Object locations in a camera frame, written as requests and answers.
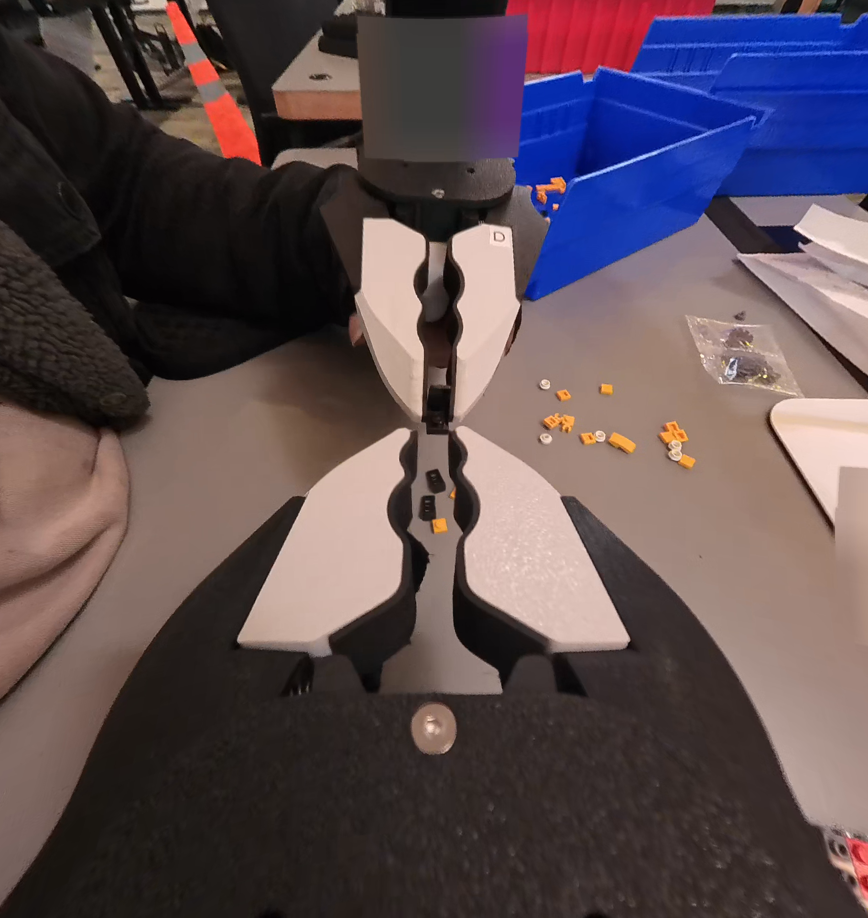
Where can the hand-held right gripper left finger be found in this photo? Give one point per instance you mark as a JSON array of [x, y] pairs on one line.
[[333, 559]]

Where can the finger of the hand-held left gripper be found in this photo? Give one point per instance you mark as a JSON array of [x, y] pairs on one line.
[[488, 301], [387, 287]]

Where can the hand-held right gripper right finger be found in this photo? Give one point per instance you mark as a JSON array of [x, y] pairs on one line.
[[534, 566]]

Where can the person's left forearm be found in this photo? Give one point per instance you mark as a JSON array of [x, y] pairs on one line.
[[226, 237]]

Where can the pile of orange lego pieces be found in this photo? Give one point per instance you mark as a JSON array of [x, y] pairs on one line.
[[549, 190]]

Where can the person's left hand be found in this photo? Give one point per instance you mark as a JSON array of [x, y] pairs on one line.
[[441, 344]]

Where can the wooden-edged table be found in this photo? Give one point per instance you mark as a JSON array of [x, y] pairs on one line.
[[312, 93]]

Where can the cluster of orange white pieces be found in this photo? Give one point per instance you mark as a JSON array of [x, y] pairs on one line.
[[620, 442]]

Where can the red plastic bin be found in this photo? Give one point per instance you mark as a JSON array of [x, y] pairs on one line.
[[606, 36]]

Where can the orange traffic cone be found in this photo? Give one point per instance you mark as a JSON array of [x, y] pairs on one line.
[[219, 100]]

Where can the clear bag of dark parts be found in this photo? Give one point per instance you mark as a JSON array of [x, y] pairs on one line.
[[742, 358]]

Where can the person's pale garment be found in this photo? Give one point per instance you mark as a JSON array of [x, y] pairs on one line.
[[40, 538]]

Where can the white book stand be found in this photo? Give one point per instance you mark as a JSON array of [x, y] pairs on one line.
[[807, 437]]

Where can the white paper bag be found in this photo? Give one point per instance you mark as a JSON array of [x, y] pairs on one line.
[[821, 301], [850, 237]]

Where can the person's black jacket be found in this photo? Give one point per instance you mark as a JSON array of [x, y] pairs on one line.
[[40, 344]]

